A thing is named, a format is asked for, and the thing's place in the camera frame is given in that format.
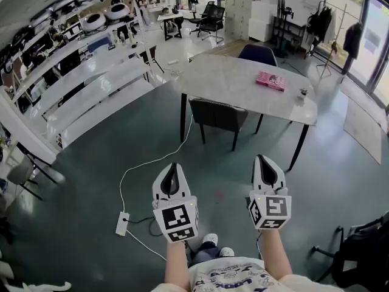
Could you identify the black swivel chair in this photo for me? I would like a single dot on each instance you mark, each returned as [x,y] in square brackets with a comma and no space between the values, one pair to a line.
[361,254]

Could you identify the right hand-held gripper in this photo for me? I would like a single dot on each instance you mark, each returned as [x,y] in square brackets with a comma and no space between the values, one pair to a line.
[272,208]

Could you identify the black metal frame chair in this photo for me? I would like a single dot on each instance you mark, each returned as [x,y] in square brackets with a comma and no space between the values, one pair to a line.
[149,58]

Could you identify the person's white shoe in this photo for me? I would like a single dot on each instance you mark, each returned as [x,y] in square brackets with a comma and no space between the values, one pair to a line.
[210,239]
[226,252]

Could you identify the person's left forearm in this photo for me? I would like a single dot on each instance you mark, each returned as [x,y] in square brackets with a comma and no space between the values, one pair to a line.
[176,263]

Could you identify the stack of white boxes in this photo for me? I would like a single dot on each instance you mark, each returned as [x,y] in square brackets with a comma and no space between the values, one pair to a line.
[259,20]

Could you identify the grey marble table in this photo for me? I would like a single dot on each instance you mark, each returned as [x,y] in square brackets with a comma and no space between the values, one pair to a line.
[231,81]

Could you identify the hanging black jacket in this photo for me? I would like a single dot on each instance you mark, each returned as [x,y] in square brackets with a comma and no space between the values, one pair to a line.
[352,41]

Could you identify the black mesh office chair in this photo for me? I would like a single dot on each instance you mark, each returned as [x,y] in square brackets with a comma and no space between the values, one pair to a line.
[209,11]

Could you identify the white shelving rack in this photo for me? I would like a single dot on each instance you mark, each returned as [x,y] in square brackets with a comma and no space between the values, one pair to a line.
[82,81]

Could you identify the person's white right shoe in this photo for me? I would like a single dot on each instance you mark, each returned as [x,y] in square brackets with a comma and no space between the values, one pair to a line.
[226,252]

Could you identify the person's white left shoe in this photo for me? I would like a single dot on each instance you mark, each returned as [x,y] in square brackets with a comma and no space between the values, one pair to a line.
[210,239]

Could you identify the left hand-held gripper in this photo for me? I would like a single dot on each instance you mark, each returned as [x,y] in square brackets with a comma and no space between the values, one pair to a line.
[176,216]

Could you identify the white desk black legs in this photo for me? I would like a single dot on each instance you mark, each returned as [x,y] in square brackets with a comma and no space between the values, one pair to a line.
[171,17]

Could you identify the person's white printed shirt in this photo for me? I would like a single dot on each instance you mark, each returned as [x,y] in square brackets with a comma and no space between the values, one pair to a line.
[240,277]

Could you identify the clothes rack with dark clothes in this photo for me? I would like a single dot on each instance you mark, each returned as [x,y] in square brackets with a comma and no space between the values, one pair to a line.
[320,23]

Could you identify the person's blue jeans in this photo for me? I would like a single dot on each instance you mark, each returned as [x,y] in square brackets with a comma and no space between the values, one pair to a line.
[204,253]

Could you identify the dark blue chair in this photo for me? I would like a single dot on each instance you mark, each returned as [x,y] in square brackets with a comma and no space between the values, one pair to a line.
[257,53]

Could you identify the black standing fan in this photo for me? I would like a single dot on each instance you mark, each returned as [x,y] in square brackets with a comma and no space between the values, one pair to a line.
[284,17]

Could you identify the person's right forearm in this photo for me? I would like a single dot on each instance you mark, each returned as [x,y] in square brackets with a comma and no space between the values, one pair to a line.
[275,254]

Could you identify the grey stool chair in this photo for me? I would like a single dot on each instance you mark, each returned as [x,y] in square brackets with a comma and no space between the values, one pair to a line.
[21,172]

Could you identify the wooden coat stand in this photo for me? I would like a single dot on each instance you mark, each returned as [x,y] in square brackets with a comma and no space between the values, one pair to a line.
[331,41]

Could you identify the pink book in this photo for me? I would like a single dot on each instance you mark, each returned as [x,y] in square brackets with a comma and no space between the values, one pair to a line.
[270,81]

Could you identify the grey upholstered chair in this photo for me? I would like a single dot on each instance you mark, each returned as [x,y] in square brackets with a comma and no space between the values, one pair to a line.
[217,114]

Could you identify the small potted plant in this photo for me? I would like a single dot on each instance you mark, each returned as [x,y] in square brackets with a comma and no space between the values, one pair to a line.
[302,96]

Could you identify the white power strip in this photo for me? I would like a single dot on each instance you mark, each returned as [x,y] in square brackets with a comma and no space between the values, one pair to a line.
[122,223]

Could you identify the small white floor socket strip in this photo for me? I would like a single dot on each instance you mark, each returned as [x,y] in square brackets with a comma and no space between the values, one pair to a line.
[172,61]

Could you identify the black cantilever office chair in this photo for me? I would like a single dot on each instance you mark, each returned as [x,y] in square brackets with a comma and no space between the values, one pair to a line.
[214,23]

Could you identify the grey floor rug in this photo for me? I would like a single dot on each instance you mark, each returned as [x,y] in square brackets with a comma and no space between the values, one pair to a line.
[363,123]

